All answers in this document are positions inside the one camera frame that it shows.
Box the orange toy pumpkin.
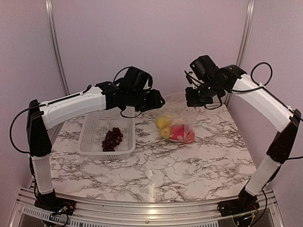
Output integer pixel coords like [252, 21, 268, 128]
[184, 130, 195, 144]

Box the yellow toy banana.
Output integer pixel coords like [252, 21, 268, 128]
[160, 126, 171, 139]

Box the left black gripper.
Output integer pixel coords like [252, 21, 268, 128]
[127, 88, 165, 112]

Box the left aluminium frame post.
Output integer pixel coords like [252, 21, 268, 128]
[45, 0, 70, 95]

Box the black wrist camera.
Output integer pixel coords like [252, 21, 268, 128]
[119, 66, 153, 92]
[189, 55, 219, 82]

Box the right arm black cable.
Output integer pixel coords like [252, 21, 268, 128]
[250, 62, 303, 160]

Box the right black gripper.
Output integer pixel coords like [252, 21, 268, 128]
[186, 79, 224, 106]

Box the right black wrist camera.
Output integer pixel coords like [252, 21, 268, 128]
[189, 55, 219, 82]

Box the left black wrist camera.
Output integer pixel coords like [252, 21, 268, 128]
[119, 66, 153, 92]

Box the clear zip top bag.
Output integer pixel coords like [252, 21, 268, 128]
[154, 92, 198, 143]

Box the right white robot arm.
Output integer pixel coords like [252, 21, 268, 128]
[185, 61, 302, 212]

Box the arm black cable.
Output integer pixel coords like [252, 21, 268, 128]
[250, 62, 303, 160]
[9, 107, 33, 153]

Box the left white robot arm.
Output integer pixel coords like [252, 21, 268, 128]
[27, 81, 165, 210]

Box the aluminium frame post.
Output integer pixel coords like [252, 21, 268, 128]
[236, 0, 255, 67]
[45, 0, 70, 95]

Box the right aluminium frame post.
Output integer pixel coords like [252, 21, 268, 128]
[236, 0, 255, 67]

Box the white plastic basket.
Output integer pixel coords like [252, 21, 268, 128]
[78, 109, 135, 160]

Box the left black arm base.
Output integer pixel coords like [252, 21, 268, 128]
[35, 190, 75, 216]

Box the front aluminium frame rail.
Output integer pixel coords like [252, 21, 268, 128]
[14, 188, 285, 227]

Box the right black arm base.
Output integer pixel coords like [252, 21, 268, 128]
[217, 187, 260, 217]

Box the purple toy grape bunch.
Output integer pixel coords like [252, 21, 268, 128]
[101, 127, 124, 152]

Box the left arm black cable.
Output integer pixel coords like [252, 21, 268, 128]
[9, 107, 33, 153]

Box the red toy bell pepper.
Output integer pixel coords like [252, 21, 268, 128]
[171, 124, 186, 141]

